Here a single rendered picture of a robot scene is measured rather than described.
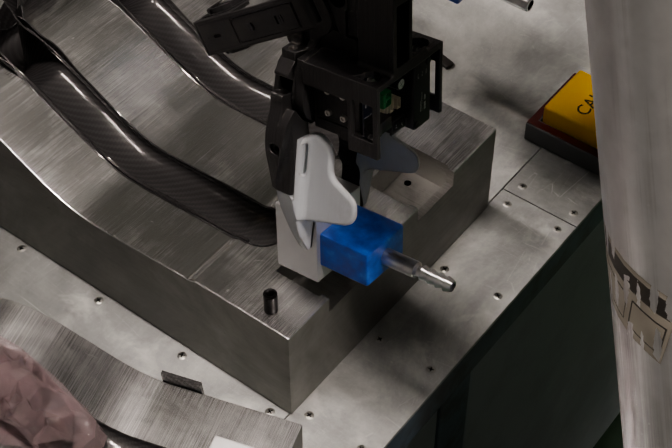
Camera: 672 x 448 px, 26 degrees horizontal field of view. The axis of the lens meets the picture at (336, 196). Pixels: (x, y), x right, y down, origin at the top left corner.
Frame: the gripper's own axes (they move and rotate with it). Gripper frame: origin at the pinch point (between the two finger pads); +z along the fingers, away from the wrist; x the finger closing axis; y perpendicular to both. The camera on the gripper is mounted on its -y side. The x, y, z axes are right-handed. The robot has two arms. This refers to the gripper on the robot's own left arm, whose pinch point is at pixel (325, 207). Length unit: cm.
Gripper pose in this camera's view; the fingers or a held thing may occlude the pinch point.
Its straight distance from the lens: 100.4
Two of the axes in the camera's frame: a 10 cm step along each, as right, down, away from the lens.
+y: 7.9, 3.4, -5.1
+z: 0.3, 8.1, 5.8
